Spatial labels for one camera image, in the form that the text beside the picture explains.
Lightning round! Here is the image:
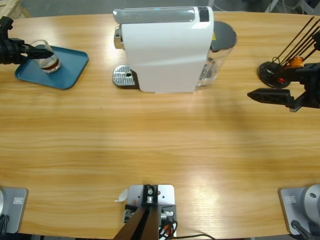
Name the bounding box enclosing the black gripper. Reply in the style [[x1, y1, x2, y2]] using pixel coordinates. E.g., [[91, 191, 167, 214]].
[[246, 62, 320, 113], [0, 37, 54, 66]]

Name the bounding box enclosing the clear glass cup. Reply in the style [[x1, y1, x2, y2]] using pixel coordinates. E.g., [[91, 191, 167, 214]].
[[29, 39, 63, 75]]

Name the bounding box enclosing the grey coffee machine lever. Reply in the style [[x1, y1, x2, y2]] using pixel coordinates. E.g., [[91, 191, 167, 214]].
[[112, 6, 196, 25]]

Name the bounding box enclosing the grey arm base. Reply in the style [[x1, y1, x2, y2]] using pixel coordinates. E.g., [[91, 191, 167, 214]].
[[278, 184, 320, 236], [0, 187, 29, 235]]

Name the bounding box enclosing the orange coffee capsule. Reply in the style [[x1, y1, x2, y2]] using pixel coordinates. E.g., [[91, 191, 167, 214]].
[[289, 56, 305, 68]]

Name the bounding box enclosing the white capsule coffee machine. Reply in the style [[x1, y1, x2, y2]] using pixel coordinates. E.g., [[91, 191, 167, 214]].
[[113, 6, 215, 95]]

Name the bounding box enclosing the black capsule holder with rods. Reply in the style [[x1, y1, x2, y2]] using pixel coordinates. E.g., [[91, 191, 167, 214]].
[[256, 16, 320, 89]]

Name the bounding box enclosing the teal plastic tray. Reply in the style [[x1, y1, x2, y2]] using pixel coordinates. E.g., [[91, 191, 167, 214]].
[[14, 45, 90, 91]]

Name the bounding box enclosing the wooden pallet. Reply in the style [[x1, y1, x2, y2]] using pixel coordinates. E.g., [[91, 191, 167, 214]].
[[0, 0, 33, 22]]

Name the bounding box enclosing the clear water tank dark lid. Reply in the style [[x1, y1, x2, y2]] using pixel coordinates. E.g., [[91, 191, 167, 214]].
[[197, 21, 238, 91]]

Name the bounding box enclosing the metal drip tray grate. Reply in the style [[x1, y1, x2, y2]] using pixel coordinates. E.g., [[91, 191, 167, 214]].
[[111, 64, 140, 90]]

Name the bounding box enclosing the white tape scrap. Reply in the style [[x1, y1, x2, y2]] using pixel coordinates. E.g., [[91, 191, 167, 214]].
[[114, 188, 129, 203]]

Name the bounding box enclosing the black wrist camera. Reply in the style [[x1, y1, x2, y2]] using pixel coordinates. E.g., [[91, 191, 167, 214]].
[[0, 16, 15, 40], [311, 29, 320, 52]]

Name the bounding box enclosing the white metal frame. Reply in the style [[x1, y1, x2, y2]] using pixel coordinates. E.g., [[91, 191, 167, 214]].
[[265, 0, 280, 13]]

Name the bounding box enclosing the black base cable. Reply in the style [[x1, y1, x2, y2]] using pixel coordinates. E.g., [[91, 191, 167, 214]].
[[0, 214, 10, 233], [291, 219, 315, 240]]

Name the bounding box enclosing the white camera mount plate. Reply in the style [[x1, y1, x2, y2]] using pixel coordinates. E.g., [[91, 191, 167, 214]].
[[127, 184, 176, 238]]

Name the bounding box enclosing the black bracket with bolts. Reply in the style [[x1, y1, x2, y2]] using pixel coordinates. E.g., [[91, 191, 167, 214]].
[[124, 203, 177, 224]]

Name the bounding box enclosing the black power cable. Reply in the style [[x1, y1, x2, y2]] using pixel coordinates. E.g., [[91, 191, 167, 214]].
[[174, 233, 217, 240]]

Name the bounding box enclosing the orange cable connector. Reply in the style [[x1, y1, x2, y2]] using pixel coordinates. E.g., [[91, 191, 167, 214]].
[[159, 222, 177, 237]]

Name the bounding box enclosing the dark brown camera post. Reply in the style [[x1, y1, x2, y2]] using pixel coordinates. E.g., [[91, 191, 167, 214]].
[[112, 184, 160, 240]]

